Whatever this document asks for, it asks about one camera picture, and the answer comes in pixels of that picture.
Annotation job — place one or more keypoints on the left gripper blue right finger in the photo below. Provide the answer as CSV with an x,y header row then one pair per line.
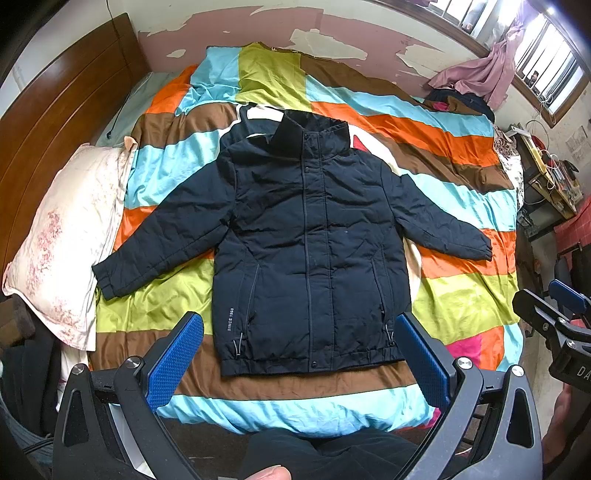
x,y
429,360

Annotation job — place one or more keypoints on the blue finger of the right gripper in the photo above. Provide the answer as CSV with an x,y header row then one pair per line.
x,y
567,297
544,318

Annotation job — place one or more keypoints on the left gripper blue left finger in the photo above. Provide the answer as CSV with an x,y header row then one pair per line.
x,y
169,357

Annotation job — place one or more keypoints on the dark navy padded jacket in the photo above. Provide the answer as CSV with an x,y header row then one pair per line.
x,y
308,234

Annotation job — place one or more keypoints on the person's right hand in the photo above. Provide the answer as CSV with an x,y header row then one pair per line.
x,y
566,443

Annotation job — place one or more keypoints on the person's left hand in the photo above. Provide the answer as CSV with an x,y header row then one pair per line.
x,y
276,472

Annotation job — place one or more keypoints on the red checked cloth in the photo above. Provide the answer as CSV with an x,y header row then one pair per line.
x,y
576,230

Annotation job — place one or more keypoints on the cluttered wooden side table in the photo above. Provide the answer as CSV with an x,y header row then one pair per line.
x,y
551,189

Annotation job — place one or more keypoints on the pale floral pillow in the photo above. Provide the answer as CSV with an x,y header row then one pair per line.
x,y
73,229

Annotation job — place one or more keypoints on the colourful striped duvet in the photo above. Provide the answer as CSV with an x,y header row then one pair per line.
x,y
451,157

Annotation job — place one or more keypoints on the brown framed window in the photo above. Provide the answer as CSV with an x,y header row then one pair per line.
x,y
550,71

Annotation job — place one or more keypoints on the pink window curtain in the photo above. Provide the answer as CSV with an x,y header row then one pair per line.
x,y
488,77

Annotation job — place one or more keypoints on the brown wooden headboard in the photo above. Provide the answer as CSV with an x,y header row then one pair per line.
x,y
69,103

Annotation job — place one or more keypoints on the dark clothes pile by wall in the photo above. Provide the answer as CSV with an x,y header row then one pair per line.
x,y
450,100

